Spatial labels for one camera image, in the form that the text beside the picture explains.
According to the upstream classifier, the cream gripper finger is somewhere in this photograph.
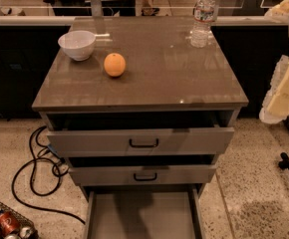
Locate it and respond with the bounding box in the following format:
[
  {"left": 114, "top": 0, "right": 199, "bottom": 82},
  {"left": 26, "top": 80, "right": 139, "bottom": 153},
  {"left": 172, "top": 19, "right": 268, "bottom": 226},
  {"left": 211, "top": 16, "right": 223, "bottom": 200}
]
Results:
[{"left": 259, "top": 55, "right": 289, "bottom": 123}]

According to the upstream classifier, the clear plastic water bottle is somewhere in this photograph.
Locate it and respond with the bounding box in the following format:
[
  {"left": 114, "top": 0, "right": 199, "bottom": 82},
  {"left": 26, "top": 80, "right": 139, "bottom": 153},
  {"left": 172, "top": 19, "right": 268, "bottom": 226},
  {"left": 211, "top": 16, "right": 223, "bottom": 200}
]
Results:
[{"left": 190, "top": 0, "right": 215, "bottom": 48}]

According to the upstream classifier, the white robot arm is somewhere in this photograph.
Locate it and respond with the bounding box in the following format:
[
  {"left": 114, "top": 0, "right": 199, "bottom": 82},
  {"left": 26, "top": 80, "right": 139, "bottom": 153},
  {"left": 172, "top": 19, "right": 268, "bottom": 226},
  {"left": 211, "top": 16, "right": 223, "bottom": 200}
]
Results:
[{"left": 259, "top": 0, "right": 289, "bottom": 124}]

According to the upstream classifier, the grey drawer cabinet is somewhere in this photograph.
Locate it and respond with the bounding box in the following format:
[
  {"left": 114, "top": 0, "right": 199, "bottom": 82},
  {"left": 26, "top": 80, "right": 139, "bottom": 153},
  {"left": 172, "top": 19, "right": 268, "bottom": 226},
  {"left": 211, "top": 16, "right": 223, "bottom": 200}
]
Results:
[{"left": 31, "top": 16, "right": 250, "bottom": 239}]

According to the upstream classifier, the middle grey drawer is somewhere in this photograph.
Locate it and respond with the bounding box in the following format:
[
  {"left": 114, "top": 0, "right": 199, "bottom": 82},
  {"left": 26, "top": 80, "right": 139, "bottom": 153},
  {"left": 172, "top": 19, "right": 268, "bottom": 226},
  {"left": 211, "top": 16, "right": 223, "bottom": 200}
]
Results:
[{"left": 69, "top": 164, "right": 216, "bottom": 186}]

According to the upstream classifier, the grey drawer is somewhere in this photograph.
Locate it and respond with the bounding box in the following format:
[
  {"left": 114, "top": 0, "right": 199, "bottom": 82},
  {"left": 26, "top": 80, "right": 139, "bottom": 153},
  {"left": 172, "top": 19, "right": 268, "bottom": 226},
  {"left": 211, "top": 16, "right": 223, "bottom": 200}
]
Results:
[
  {"left": 47, "top": 118, "right": 234, "bottom": 157},
  {"left": 82, "top": 186, "right": 206, "bottom": 239},
  {"left": 69, "top": 164, "right": 216, "bottom": 186}
]

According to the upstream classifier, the bottom grey drawer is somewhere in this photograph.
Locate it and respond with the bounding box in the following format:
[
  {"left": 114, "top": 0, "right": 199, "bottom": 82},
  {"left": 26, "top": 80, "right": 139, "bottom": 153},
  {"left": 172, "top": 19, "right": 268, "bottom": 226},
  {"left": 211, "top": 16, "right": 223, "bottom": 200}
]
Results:
[{"left": 82, "top": 186, "right": 206, "bottom": 239}]

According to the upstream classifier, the top grey drawer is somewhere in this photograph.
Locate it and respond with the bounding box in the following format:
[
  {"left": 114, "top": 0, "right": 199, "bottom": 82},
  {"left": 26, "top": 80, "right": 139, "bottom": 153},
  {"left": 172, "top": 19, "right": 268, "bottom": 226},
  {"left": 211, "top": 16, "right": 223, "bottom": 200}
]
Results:
[{"left": 47, "top": 118, "right": 234, "bottom": 157}]

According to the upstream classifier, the orange fruit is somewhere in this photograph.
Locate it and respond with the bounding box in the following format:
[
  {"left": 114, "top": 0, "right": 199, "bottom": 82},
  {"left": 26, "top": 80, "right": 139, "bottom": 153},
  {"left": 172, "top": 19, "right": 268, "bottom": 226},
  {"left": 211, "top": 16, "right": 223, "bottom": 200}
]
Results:
[{"left": 104, "top": 53, "right": 126, "bottom": 77}]

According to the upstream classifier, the white bowl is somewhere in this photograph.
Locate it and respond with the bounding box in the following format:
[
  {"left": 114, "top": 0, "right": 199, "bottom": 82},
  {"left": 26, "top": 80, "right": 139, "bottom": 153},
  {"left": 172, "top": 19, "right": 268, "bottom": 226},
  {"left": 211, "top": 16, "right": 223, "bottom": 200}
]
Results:
[{"left": 58, "top": 30, "right": 96, "bottom": 61}]

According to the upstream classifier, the silver can top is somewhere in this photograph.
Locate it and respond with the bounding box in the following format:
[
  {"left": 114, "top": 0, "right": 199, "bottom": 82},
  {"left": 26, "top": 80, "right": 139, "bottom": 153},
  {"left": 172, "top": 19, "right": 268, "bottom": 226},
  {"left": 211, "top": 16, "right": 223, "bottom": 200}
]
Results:
[{"left": 19, "top": 226, "right": 34, "bottom": 239}]

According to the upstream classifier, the metal railing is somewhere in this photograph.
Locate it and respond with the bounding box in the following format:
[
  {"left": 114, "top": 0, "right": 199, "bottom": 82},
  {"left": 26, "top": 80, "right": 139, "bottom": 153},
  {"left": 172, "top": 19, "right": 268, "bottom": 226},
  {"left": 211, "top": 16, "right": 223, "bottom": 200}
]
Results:
[{"left": 0, "top": 0, "right": 289, "bottom": 27}]

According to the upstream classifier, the red soda can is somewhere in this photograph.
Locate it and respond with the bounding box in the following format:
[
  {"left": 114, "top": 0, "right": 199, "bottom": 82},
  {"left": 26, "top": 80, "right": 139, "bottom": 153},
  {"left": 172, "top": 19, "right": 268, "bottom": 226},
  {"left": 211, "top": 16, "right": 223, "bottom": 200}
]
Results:
[{"left": 0, "top": 211, "right": 20, "bottom": 236}]

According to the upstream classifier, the black floor cable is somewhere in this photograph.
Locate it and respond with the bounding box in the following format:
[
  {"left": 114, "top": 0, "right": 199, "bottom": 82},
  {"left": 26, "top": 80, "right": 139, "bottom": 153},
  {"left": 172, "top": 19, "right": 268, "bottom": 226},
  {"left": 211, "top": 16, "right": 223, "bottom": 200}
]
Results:
[{"left": 11, "top": 125, "right": 87, "bottom": 225}]

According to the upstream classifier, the wire basket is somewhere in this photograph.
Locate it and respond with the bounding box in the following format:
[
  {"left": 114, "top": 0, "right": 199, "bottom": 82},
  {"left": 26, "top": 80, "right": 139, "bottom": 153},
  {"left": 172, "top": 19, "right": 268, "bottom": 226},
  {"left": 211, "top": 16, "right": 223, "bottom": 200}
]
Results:
[{"left": 0, "top": 201, "right": 39, "bottom": 239}]

